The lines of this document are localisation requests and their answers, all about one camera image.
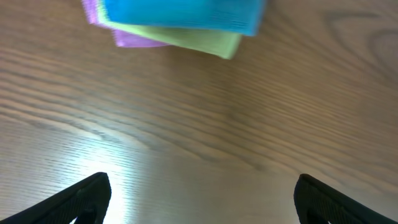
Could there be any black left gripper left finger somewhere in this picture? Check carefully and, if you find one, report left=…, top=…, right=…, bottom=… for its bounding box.
left=1, top=172, right=111, bottom=224

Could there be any blue microfiber cloth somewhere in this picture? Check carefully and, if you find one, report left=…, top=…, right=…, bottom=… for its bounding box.
left=103, top=0, right=266, bottom=36

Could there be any folded green cloth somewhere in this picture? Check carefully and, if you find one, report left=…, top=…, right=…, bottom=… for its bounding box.
left=94, top=0, right=241, bottom=59

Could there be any folded purple cloth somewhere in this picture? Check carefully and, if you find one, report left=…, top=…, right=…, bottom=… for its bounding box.
left=81, top=0, right=168, bottom=48

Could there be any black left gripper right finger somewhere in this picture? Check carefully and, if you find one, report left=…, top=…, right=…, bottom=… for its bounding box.
left=294, top=174, right=397, bottom=224

